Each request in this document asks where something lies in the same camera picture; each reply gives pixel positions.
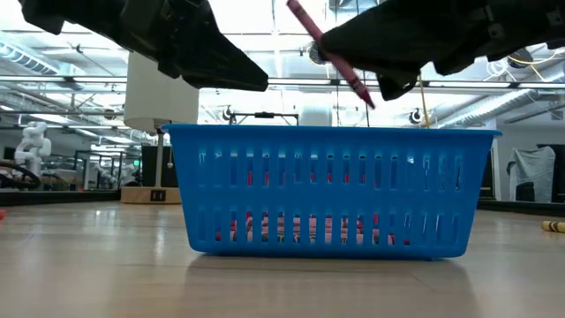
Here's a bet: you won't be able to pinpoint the grey cloth cover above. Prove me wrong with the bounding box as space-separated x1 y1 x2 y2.
506 146 556 203

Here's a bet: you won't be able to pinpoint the yellow hanging cable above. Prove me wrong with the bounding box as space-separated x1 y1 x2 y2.
418 72 431 129

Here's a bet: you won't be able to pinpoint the blue plastic basket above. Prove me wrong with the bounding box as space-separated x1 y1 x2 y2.
162 123 503 261

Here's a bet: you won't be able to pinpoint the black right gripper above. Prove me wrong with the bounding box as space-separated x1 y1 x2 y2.
320 0 565 102

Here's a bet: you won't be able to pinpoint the crayons inside basket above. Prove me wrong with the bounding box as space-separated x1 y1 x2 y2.
245 170 380 227

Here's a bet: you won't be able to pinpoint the white table lamp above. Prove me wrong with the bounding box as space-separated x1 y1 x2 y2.
119 49 200 205

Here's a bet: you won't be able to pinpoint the black gantry bar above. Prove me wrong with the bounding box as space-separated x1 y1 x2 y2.
229 111 300 127

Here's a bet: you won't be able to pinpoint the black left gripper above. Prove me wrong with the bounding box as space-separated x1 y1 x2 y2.
118 0 269 93

